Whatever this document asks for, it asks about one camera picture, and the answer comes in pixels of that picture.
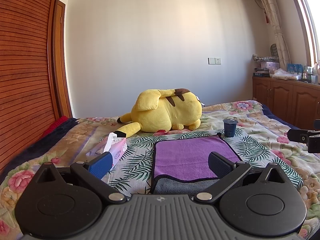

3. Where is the stack of boxes and books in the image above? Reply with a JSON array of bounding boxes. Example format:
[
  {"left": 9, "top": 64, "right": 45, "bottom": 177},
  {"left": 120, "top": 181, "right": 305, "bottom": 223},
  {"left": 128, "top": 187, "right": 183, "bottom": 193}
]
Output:
[{"left": 252, "top": 54, "right": 280, "bottom": 77}]

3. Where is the pink tissue pack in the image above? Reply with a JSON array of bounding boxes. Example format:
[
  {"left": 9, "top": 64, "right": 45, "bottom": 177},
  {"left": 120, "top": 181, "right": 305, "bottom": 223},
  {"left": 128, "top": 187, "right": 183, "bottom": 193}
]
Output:
[{"left": 86, "top": 132, "right": 127, "bottom": 167}]

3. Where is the beige patterned curtain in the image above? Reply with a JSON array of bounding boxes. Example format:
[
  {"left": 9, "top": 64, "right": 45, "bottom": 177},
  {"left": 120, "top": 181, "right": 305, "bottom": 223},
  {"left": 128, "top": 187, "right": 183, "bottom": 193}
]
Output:
[{"left": 261, "top": 0, "right": 291, "bottom": 70}]

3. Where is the dark blue blanket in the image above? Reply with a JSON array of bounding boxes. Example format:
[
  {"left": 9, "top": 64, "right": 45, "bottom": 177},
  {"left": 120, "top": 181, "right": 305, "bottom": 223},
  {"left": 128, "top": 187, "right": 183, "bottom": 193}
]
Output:
[{"left": 1, "top": 118, "right": 79, "bottom": 183}]

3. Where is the plastic bag with cloth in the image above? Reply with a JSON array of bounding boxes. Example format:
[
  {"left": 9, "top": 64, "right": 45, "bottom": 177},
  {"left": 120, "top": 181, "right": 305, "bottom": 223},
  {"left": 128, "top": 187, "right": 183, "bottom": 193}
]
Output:
[{"left": 271, "top": 68, "right": 301, "bottom": 81}]

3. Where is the yellow Pikachu plush toy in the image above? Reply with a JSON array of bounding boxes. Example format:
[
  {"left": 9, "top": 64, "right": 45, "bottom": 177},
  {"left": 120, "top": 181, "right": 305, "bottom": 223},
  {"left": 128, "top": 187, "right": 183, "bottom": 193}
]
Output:
[{"left": 114, "top": 88, "right": 203, "bottom": 138}]

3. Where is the palm leaf print cloth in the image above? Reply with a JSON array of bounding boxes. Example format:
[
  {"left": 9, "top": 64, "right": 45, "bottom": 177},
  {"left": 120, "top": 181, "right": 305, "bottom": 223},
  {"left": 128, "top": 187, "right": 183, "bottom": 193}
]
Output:
[{"left": 103, "top": 128, "right": 303, "bottom": 197}]

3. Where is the purple and grey microfibre towel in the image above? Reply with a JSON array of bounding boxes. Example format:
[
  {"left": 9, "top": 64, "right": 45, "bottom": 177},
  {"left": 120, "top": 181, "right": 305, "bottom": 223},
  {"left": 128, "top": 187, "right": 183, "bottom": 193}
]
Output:
[{"left": 150, "top": 135, "right": 240, "bottom": 197}]

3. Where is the dark blue plastic cup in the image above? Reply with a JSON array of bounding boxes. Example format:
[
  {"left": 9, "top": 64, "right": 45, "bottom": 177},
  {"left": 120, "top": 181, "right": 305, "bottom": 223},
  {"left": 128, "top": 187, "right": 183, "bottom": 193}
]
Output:
[{"left": 223, "top": 119, "right": 238, "bottom": 138}]

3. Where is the floral bed quilt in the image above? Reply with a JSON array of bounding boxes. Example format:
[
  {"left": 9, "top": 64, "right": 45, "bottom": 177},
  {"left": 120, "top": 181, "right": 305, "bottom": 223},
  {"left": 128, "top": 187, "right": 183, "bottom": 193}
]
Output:
[{"left": 1, "top": 100, "right": 319, "bottom": 239}]

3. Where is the red blanket edge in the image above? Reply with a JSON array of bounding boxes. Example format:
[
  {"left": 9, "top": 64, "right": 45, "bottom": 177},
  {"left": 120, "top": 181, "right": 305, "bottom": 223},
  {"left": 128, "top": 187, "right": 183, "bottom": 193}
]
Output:
[{"left": 41, "top": 116, "right": 69, "bottom": 139}]

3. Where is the wooden low cabinet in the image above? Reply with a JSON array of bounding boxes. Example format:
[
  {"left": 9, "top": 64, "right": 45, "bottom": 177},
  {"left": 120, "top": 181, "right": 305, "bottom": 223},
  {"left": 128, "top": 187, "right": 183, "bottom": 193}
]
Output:
[{"left": 252, "top": 77, "right": 319, "bottom": 129}]

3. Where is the blue picture box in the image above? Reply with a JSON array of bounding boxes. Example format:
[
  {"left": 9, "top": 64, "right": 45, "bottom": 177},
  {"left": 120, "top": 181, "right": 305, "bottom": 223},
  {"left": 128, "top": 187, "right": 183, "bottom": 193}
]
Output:
[{"left": 287, "top": 63, "right": 303, "bottom": 75}]

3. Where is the white wall socket plate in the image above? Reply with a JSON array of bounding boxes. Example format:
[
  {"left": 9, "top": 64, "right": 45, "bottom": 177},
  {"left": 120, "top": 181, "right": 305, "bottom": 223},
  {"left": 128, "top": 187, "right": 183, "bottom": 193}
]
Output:
[{"left": 208, "top": 57, "right": 221, "bottom": 64}]

